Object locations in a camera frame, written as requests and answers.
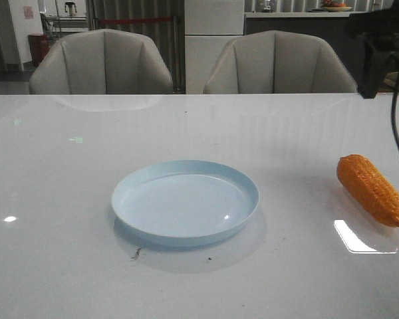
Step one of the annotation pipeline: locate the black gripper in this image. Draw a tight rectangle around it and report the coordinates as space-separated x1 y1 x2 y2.
344 1 399 98

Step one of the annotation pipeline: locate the orange plastic corn cob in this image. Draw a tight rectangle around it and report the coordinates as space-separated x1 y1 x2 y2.
336 154 399 227

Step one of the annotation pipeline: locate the light blue round plate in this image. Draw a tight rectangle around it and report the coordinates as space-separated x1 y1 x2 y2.
111 160 259 247

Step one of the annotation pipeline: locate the dark counter with white top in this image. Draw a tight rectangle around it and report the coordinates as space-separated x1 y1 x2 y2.
243 12 364 81

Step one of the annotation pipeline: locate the fruit bowl on counter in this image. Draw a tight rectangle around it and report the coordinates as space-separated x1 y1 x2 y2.
321 0 352 12

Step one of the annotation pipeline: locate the right grey upholstered chair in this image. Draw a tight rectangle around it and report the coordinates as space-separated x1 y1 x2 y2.
203 31 357 94

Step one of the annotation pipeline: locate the grey upholstered chair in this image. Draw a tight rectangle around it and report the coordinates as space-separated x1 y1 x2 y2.
203 31 357 94
29 29 173 95

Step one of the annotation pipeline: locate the white cabinet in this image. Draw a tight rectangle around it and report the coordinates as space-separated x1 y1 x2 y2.
184 1 245 94

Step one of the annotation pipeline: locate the red barrier belt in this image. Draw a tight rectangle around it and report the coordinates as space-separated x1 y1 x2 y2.
98 17 174 25

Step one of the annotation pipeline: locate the left grey upholstered chair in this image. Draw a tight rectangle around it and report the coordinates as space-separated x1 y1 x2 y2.
29 29 173 95

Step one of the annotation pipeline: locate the red bin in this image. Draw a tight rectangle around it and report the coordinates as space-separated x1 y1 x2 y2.
28 34 49 66

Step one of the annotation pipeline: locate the metal stanchion post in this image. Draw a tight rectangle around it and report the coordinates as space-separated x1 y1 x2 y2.
172 16 182 94

